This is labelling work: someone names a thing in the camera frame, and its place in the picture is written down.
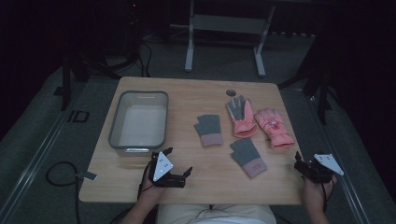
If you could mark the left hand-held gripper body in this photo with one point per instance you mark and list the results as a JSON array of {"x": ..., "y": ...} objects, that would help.
[{"x": 162, "y": 166}]

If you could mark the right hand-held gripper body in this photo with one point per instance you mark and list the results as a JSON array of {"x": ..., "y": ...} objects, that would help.
[{"x": 323, "y": 166}]

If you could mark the grey plastic bin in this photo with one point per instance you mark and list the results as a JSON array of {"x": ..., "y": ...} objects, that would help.
[{"x": 140, "y": 123}]

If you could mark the grey knit glove pink cuff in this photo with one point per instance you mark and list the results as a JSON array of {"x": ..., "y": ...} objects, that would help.
[
  {"x": 247, "y": 157},
  {"x": 209, "y": 130}
]

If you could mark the pink ski glove grey palm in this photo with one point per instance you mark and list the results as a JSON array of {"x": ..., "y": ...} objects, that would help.
[{"x": 241, "y": 118}]

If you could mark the person's left hand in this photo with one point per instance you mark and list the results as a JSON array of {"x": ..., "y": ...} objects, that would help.
[{"x": 151, "y": 189}]

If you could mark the person's right hand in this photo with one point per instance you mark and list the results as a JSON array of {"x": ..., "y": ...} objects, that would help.
[{"x": 316, "y": 194}]

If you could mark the pink ski glove red print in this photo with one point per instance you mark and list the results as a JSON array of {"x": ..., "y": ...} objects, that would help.
[{"x": 274, "y": 127}]

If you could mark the person's beige trousers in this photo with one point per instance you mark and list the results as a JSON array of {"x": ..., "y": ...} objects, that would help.
[{"x": 214, "y": 214}]

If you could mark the grey tape tab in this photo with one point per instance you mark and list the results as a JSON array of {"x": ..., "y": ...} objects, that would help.
[{"x": 87, "y": 175}]

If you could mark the metal floor rail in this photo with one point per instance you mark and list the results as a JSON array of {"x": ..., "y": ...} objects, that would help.
[
  {"x": 339, "y": 174},
  {"x": 37, "y": 161}
]

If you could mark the black camera stand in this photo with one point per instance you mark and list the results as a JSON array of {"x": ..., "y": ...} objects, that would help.
[
  {"x": 84, "y": 67},
  {"x": 317, "y": 81}
]

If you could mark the white metal desk frame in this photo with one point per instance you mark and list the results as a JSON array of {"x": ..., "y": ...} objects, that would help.
[{"x": 225, "y": 25}]

